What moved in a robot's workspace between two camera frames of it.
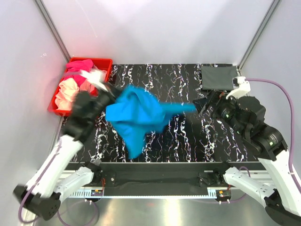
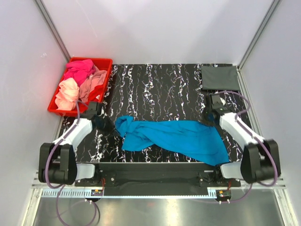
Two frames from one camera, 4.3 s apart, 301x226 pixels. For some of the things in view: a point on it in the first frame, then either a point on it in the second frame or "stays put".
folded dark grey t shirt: (218, 77) stays put
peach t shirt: (68, 89) stays put
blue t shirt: (136, 111) → (200, 140)
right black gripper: (216, 100) → (208, 123)
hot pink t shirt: (77, 66) stays put
